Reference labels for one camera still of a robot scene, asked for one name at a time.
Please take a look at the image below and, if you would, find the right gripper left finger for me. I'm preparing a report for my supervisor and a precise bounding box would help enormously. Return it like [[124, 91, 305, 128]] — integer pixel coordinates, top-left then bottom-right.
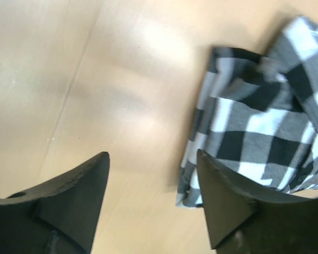
[[0, 152, 110, 253]]

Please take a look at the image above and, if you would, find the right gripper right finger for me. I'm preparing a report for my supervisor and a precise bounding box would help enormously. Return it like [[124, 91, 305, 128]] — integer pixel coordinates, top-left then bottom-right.
[[197, 150, 318, 253]]

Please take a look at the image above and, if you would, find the black white checkered shirt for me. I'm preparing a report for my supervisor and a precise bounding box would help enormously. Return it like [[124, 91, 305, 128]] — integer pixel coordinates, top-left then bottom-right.
[[176, 16, 318, 208]]

